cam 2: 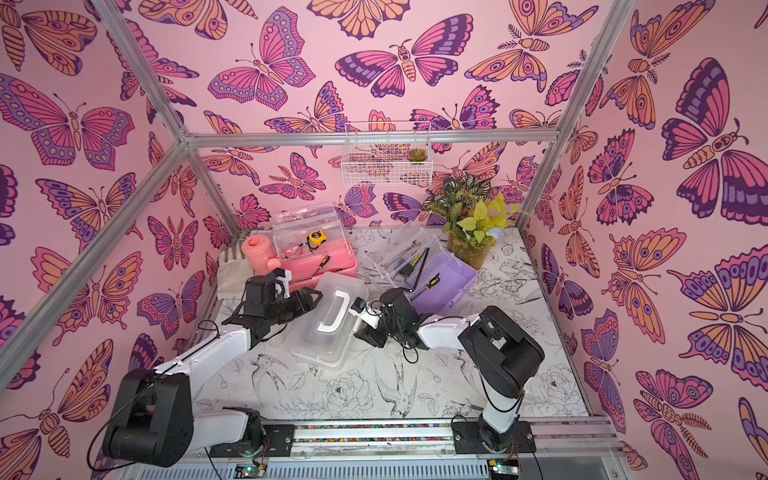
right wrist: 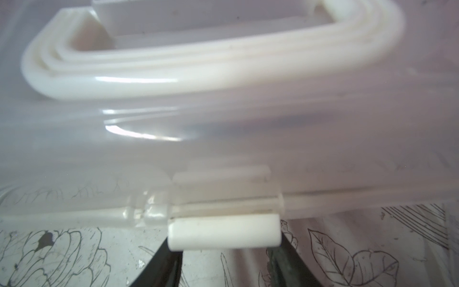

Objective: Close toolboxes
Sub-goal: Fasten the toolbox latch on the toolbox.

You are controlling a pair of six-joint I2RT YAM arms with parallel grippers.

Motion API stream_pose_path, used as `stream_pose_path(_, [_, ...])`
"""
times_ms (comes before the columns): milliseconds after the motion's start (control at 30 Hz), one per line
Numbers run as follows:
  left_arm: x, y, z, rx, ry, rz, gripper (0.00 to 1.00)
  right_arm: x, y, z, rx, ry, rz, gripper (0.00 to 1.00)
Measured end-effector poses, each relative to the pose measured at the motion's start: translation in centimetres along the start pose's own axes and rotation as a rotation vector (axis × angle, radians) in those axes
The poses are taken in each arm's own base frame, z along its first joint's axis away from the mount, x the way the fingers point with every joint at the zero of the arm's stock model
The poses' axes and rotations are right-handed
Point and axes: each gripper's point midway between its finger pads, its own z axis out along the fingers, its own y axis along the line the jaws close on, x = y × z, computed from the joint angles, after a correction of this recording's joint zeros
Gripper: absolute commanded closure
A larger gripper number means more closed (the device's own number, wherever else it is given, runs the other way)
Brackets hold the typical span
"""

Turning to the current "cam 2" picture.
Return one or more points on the pink toolbox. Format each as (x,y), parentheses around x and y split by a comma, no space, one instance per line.
(292,227)

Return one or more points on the white clear toolbox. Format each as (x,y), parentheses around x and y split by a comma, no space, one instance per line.
(323,335)

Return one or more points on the purple toolbox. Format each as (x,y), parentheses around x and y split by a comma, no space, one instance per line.
(395,260)

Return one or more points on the small succulent plant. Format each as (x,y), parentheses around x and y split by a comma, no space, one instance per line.
(417,155)

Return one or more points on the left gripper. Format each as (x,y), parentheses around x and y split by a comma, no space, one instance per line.
(307,305)

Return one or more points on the yellow screwdriver purple box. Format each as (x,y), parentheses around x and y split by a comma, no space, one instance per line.
(432,282)

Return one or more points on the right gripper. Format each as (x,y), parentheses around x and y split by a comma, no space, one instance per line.
(372,320)

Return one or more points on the small yellow black screwdriver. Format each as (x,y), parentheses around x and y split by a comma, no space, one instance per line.
(322,264)

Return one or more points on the pink watering can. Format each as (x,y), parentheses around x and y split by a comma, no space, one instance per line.
(261,254)

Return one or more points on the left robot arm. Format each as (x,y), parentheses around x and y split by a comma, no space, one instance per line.
(153,420)

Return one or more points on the yellow tape measure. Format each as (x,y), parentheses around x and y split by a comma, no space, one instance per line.
(316,239)

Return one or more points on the black hex key purple box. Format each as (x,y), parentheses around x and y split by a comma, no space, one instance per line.
(421,263)

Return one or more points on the white wire basket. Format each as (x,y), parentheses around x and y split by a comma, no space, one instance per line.
(375,152)

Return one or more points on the metal base rail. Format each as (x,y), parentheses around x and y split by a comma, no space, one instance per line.
(544,448)

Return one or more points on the pink tape measure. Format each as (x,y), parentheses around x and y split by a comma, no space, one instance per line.
(293,251)

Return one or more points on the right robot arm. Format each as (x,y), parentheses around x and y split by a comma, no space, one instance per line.
(504,354)

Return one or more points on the potted leafy plant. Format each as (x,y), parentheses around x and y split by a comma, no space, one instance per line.
(475,217)

